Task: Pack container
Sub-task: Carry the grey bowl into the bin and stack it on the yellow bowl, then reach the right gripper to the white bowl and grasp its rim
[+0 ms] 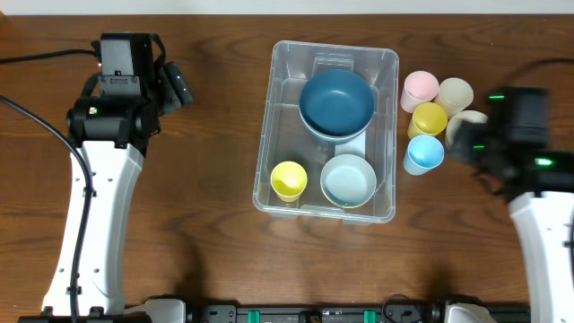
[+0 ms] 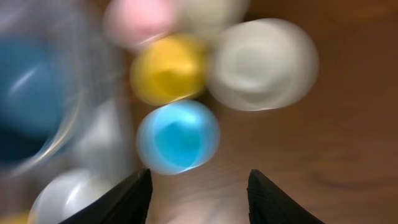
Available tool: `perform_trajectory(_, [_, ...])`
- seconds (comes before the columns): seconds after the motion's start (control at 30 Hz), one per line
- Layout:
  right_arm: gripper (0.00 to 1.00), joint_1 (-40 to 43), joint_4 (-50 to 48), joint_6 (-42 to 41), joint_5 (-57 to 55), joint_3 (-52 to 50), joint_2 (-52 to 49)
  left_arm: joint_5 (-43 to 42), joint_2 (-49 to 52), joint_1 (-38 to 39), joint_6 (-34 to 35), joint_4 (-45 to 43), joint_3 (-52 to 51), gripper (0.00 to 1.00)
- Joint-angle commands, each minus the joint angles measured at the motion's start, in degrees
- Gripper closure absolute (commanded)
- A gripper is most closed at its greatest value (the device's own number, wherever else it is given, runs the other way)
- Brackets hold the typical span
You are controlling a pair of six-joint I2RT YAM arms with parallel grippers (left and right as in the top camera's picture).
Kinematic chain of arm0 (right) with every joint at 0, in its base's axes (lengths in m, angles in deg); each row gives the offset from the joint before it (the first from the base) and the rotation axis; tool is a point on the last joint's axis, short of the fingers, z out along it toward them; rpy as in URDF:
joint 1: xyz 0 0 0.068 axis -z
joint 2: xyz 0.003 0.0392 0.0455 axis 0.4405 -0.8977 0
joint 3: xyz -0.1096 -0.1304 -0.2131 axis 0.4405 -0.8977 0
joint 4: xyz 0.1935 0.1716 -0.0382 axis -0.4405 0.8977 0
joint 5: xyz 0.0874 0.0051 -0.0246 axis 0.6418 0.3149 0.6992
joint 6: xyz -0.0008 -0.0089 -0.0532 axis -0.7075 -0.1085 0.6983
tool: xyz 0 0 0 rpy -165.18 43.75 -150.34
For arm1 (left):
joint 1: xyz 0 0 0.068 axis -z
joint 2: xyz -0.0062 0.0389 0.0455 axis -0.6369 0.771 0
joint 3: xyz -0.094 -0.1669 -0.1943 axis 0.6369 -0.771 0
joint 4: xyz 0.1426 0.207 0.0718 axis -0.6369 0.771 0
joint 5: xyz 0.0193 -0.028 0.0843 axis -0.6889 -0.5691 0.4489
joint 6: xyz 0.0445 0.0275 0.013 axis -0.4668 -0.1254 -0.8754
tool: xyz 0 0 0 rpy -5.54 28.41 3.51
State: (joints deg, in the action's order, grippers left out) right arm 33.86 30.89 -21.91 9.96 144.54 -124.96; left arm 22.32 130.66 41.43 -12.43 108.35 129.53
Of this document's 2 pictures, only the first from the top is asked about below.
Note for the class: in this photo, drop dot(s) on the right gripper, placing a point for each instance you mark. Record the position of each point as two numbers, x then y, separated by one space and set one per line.
466 146

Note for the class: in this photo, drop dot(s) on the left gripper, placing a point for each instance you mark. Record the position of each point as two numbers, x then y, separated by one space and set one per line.
171 85

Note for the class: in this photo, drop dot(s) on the light grey bowl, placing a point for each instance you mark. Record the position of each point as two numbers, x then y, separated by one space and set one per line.
348 167

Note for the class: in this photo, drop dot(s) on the yellow bowl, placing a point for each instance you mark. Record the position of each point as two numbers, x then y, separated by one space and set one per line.
348 194

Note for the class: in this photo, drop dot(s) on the dark blue bowl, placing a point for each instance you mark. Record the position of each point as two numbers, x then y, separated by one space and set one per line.
331 138
337 103

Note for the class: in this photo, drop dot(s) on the yellow cup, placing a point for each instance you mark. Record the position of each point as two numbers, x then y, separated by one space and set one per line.
288 180
428 119

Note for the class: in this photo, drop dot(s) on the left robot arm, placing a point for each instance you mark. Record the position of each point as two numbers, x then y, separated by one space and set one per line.
109 128

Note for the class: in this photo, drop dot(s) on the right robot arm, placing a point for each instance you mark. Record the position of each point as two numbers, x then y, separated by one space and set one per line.
537 186

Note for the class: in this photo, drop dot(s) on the clear plastic storage container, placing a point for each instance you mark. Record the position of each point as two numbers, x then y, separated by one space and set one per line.
284 137

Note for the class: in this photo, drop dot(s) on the small cream bowl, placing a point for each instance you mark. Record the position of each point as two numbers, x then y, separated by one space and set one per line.
454 123

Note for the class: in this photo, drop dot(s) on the cream cup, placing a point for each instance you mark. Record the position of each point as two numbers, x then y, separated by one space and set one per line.
454 95

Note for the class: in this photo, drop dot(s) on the light blue cup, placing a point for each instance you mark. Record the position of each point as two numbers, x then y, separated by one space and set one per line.
423 153

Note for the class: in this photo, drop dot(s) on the pink cup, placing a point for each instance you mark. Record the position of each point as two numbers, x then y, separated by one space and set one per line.
419 87

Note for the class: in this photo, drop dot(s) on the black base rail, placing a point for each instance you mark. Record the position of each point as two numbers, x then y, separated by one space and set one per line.
397 308

